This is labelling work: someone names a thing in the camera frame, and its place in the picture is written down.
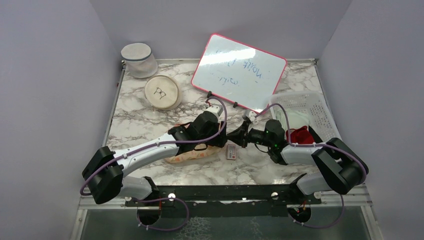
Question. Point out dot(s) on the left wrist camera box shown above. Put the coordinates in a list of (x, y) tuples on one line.
[(215, 109)]

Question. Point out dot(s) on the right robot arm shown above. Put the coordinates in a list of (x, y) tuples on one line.
[(340, 169)]

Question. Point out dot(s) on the red garment in basket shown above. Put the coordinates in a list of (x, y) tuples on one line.
[(300, 136)]

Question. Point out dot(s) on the aluminium table edge rail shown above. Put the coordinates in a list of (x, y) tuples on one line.
[(114, 104)]

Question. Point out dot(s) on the pink-framed whiteboard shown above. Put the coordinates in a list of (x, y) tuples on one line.
[(238, 73)]

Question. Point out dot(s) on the black front mounting bar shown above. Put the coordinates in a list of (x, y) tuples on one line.
[(215, 201)]

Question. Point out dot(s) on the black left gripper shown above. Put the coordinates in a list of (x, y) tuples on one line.
[(217, 128)]

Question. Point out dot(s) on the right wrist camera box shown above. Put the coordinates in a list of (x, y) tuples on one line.
[(249, 116)]

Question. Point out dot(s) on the white garment in basket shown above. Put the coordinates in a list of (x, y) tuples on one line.
[(296, 119)]

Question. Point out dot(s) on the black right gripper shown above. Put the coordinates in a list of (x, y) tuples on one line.
[(240, 136)]

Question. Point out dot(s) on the floral mesh laundry bag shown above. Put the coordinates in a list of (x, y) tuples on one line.
[(199, 152)]

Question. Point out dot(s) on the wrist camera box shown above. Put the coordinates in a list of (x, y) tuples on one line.
[(249, 116), (215, 109)]

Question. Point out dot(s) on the white cylindrical mesh laundry bag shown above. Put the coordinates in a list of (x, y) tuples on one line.
[(139, 60)]

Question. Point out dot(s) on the white plastic basket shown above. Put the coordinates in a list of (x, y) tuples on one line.
[(311, 103)]

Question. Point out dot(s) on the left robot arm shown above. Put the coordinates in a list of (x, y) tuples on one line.
[(106, 173)]

